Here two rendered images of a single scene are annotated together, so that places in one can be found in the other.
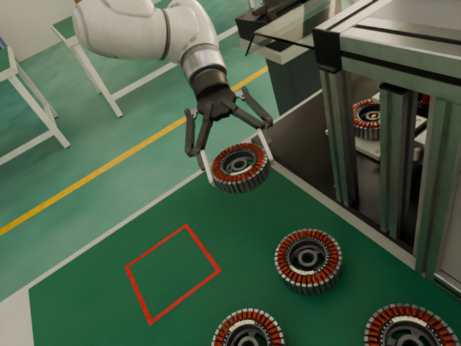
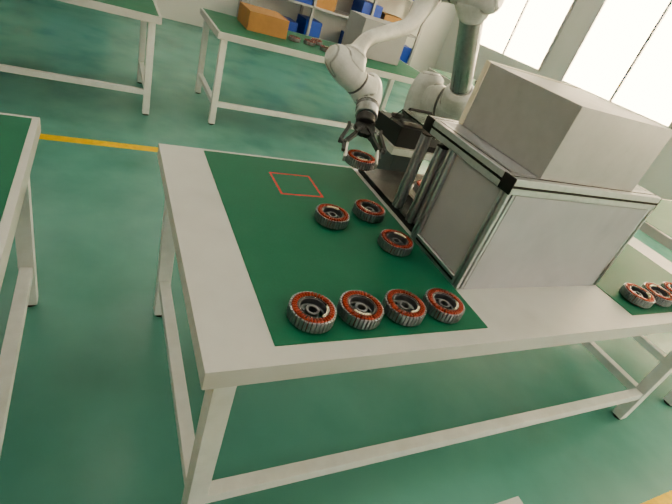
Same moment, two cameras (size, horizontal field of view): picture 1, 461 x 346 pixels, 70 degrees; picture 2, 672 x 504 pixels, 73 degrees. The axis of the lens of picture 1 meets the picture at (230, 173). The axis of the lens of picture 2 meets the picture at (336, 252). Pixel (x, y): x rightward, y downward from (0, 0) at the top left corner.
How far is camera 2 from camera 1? 1.11 m
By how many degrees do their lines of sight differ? 16
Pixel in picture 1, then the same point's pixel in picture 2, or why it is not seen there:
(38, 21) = not seen: outside the picture
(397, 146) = (431, 170)
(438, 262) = (421, 227)
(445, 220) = (432, 201)
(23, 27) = not seen: outside the picture
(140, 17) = (359, 69)
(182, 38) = (367, 91)
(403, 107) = (440, 154)
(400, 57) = (446, 133)
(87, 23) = (338, 54)
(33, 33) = not seen: outside the picture
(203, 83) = (365, 115)
